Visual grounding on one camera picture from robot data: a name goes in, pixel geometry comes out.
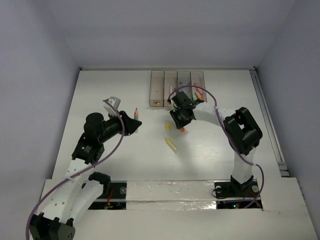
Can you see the orange clear highlighter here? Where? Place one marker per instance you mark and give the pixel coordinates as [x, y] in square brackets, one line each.
[136, 114]

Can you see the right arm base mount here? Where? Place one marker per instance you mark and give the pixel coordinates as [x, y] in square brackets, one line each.
[228, 196]

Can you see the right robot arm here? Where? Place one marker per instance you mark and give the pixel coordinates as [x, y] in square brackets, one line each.
[241, 130]

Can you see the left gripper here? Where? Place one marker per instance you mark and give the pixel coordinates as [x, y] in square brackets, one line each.
[124, 123]

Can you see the green correction tape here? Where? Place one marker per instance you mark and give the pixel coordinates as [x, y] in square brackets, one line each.
[194, 97]

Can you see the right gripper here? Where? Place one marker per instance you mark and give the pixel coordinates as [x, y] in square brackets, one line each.
[180, 124]

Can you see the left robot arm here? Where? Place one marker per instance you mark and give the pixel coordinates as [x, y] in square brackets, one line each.
[58, 219]

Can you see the yellow highlighter cap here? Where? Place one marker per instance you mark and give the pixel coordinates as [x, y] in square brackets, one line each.
[167, 126]

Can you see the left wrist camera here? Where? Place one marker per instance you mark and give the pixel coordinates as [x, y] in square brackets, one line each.
[111, 105]

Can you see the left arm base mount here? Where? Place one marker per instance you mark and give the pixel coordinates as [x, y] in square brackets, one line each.
[114, 200]

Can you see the clear jar of paper clips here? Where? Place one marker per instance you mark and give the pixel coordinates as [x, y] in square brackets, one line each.
[184, 88]

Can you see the yellow highlighter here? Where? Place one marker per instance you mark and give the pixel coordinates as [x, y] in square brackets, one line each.
[171, 144]

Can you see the aluminium rail right edge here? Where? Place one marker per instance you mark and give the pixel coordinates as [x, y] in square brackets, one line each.
[282, 166]

